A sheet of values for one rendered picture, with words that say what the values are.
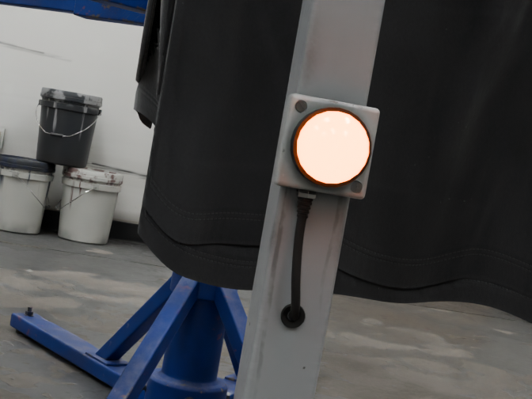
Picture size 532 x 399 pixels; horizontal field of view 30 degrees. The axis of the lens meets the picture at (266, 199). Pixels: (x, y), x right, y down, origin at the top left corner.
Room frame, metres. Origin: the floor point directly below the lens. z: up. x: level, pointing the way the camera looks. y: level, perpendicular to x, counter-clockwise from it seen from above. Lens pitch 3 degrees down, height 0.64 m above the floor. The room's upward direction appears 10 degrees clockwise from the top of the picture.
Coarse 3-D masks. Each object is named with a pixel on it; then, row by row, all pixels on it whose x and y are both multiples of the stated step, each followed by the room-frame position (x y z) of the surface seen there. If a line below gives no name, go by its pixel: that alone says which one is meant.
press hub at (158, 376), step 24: (192, 312) 2.12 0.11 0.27; (216, 312) 2.13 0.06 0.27; (192, 336) 2.12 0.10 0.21; (216, 336) 2.14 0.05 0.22; (168, 360) 2.14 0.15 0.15; (192, 360) 2.12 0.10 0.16; (216, 360) 2.15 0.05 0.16; (168, 384) 2.10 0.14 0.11; (192, 384) 2.12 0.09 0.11; (216, 384) 2.16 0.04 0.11
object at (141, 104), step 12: (156, 0) 0.84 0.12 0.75; (156, 12) 0.86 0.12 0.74; (144, 24) 0.85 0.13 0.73; (156, 24) 0.86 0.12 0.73; (144, 36) 0.85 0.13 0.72; (156, 36) 0.87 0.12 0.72; (144, 48) 0.86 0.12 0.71; (156, 48) 0.87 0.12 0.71; (144, 60) 0.87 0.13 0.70; (156, 60) 0.87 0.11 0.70; (144, 72) 0.90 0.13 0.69; (156, 72) 0.87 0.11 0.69; (144, 84) 0.90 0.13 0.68; (156, 84) 0.88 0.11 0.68; (144, 96) 0.90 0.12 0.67; (144, 108) 0.90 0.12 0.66; (156, 108) 0.88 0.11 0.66; (144, 120) 0.99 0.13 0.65
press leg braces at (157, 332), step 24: (168, 288) 2.25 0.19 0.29; (192, 288) 2.08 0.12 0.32; (216, 288) 2.11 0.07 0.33; (144, 312) 2.32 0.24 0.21; (168, 312) 2.04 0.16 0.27; (240, 312) 2.08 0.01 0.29; (120, 336) 2.39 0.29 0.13; (168, 336) 2.01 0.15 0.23; (240, 336) 2.03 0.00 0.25; (120, 360) 2.45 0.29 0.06; (144, 360) 1.95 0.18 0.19; (120, 384) 1.91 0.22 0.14; (144, 384) 1.94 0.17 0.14
